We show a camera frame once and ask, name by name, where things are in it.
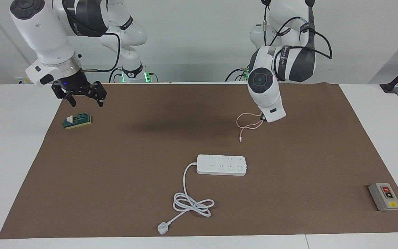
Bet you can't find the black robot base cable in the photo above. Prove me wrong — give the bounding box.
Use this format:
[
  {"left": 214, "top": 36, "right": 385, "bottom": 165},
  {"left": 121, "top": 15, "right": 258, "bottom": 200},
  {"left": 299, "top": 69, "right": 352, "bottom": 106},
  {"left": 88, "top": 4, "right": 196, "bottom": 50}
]
[
  {"left": 108, "top": 67, "right": 123, "bottom": 83},
  {"left": 225, "top": 66, "right": 251, "bottom": 82}
]

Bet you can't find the white power strip cord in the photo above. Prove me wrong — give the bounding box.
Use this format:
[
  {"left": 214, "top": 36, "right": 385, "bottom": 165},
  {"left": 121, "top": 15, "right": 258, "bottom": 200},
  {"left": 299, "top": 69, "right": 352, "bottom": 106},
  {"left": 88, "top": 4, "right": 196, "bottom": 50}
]
[{"left": 157, "top": 162, "right": 215, "bottom": 236}]

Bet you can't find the black right gripper linkage finger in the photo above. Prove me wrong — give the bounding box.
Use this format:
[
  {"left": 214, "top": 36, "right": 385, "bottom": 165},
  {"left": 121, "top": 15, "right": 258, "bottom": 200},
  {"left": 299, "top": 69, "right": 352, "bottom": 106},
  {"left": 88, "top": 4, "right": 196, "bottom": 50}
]
[
  {"left": 88, "top": 81, "right": 107, "bottom": 107},
  {"left": 51, "top": 84, "right": 77, "bottom": 107}
]

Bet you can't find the white power strip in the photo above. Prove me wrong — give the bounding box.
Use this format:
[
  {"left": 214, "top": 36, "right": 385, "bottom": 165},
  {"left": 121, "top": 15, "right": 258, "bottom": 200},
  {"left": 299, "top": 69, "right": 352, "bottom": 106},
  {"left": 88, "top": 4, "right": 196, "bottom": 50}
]
[{"left": 197, "top": 154, "right": 248, "bottom": 176}]

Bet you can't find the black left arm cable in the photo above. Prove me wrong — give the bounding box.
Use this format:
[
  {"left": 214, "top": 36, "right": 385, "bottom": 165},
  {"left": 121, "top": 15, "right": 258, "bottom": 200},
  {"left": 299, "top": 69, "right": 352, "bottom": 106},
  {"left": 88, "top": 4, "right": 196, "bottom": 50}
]
[{"left": 261, "top": 0, "right": 332, "bottom": 82}]

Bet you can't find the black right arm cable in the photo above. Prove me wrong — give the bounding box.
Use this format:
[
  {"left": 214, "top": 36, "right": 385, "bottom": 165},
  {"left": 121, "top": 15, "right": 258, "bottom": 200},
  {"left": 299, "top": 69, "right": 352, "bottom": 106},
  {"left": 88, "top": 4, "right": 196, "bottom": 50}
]
[{"left": 80, "top": 32, "right": 122, "bottom": 73}]

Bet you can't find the pink charging cable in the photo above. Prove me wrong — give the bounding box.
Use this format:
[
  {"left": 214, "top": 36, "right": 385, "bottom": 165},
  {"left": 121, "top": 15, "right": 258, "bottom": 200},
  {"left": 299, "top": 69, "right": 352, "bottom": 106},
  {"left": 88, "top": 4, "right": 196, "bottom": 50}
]
[{"left": 236, "top": 112, "right": 266, "bottom": 143}]

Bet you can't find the brown table mat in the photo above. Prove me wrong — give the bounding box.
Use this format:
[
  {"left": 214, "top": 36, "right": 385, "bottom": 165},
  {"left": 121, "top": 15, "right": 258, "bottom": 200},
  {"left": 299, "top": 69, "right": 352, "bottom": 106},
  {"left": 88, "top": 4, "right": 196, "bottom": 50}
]
[{"left": 0, "top": 83, "right": 398, "bottom": 239}]

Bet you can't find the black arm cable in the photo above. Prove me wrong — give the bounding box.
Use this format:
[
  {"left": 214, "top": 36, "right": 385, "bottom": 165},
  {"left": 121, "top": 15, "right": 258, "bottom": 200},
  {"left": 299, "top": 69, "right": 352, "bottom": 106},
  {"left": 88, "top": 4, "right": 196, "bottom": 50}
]
[
  {"left": 261, "top": 0, "right": 332, "bottom": 82},
  {"left": 80, "top": 32, "right": 122, "bottom": 73}
]

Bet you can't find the green knife switch block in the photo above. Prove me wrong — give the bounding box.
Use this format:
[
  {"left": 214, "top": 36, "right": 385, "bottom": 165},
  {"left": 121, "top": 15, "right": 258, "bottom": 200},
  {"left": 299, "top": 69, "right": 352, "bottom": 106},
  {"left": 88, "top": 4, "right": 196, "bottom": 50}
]
[{"left": 63, "top": 113, "right": 93, "bottom": 130}]

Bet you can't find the grey on-off switch box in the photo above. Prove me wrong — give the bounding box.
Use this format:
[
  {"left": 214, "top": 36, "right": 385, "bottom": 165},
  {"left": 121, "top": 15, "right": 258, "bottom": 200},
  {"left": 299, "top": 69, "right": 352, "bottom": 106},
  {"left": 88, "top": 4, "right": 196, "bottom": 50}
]
[{"left": 368, "top": 182, "right": 398, "bottom": 212}]

